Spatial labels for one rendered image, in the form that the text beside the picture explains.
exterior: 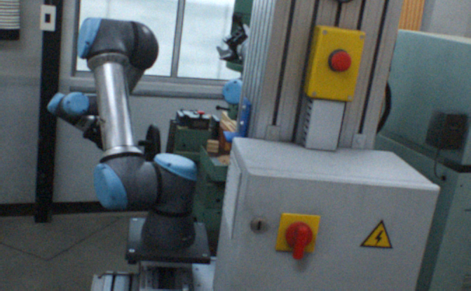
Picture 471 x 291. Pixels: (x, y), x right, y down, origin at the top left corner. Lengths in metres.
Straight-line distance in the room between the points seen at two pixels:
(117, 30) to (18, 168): 2.01
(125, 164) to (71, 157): 2.06
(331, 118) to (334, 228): 0.23
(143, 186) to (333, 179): 0.62
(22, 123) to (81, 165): 0.43
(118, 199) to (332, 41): 0.67
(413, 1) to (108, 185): 3.04
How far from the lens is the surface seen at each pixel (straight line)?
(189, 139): 2.14
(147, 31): 1.62
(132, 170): 1.42
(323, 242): 0.98
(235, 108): 2.17
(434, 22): 4.40
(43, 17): 3.18
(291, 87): 1.09
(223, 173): 1.97
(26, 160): 3.46
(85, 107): 1.89
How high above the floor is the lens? 1.52
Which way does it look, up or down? 15 degrees down
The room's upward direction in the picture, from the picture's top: 8 degrees clockwise
